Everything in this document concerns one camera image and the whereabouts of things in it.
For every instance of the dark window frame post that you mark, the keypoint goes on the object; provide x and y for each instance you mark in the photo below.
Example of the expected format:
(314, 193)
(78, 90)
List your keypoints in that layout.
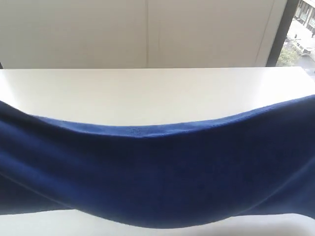
(282, 31)

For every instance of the blue microfibre towel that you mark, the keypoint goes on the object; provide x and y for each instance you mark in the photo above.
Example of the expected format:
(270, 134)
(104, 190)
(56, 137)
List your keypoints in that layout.
(259, 162)

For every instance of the white van outside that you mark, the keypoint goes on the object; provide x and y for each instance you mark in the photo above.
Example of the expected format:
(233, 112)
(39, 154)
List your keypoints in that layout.
(304, 49)

